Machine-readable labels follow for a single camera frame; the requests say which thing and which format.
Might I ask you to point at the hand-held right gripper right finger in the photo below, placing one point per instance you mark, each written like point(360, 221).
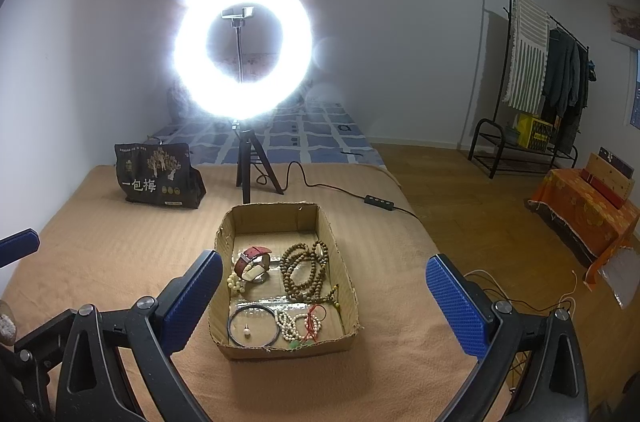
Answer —
point(457, 307)

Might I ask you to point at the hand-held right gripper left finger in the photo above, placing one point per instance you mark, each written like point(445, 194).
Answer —
point(195, 297)

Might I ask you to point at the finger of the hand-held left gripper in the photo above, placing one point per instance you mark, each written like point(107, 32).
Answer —
point(17, 247)
point(45, 337)

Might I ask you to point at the blue bangle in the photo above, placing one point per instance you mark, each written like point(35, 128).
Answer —
point(229, 326)

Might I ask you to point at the cardboard box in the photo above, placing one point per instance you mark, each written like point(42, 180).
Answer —
point(342, 272)

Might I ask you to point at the person's left hand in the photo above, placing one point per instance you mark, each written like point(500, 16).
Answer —
point(6, 327)

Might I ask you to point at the black snack bag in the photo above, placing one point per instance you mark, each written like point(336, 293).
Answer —
point(150, 182)

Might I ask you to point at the black tripod stand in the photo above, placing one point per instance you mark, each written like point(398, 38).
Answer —
point(246, 172)

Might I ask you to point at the orange patterned cloth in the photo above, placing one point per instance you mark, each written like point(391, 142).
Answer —
point(570, 197)

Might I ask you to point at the black metal shoe rack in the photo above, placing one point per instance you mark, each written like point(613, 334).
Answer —
point(487, 142)

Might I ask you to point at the silver foil sheet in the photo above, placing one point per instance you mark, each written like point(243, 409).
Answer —
point(622, 272)

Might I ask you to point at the red box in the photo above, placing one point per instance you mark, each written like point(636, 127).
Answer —
point(600, 188)

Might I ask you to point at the yellow box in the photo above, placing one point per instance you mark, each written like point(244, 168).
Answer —
point(537, 132)

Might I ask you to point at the blue patterned bed sheet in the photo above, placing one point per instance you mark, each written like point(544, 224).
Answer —
point(310, 137)

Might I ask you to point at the dark hanging clothes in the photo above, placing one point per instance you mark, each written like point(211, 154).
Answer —
point(565, 67)

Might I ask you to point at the striped hanging towel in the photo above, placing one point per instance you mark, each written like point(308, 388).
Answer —
point(527, 52)

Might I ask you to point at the black garment rack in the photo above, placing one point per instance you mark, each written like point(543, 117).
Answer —
point(511, 2)

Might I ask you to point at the wall poster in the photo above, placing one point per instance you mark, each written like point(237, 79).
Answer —
point(625, 22)

